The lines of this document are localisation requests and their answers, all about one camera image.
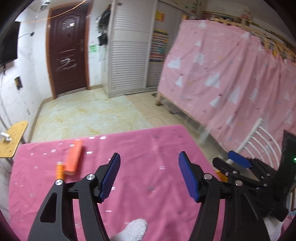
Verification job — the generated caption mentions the white gloved right hand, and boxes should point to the white gloved right hand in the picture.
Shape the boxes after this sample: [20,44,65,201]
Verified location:
[263,212,295,241]

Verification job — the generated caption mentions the white gloved left hand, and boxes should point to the white gloved left hand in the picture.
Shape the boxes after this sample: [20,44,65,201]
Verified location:
[110,219,147,241]

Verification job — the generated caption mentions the white metal chair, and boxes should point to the white metal chair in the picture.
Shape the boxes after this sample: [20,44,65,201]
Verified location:
[235,118,281,170]

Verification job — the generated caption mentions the orange box upper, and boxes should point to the orange box upper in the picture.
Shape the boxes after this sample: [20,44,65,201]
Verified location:
[63,140,84,176]

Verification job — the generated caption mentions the orange box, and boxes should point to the orange box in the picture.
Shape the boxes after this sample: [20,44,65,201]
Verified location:
[63,140,84,176]
[56,162,64,180]

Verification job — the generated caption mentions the orange box lower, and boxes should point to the orange box lower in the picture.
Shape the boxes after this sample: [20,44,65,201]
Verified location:
[56,162,64,180]

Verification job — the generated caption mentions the pink star tablecloth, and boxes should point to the pink star tablecloth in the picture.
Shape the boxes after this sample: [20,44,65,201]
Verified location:
[9,125,215,240]

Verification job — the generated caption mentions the pink tree print curtain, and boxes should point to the pink tree print curtain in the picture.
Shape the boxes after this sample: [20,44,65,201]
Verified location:
[157,19,296,167]

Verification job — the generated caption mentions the yellow wooden chair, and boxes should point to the yellow wooden chair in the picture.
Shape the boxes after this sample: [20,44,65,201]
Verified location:
[0,120,28,159]

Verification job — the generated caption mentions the white device on chair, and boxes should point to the white device on chair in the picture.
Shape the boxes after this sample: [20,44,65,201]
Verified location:
[0,132,12,142]

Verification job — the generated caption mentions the white slatted wardrobe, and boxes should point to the white slatted wardrobe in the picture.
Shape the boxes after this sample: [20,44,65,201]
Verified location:
[105,1,186,97]

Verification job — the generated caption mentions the dark brown door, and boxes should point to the dark brown door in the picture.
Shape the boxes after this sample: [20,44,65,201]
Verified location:
[46,1,93,98]

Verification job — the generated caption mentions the black bags hanging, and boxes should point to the black bags hanging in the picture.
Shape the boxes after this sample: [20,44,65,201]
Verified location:
[97,9,111,46]

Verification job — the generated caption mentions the colourful wall chart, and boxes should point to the colourful wall chart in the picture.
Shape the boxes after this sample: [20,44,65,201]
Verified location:
[149,30,168,63]

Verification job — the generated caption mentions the wall mounted black television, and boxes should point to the wall mounted black television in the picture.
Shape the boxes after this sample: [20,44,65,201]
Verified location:
[0,21,21,66]

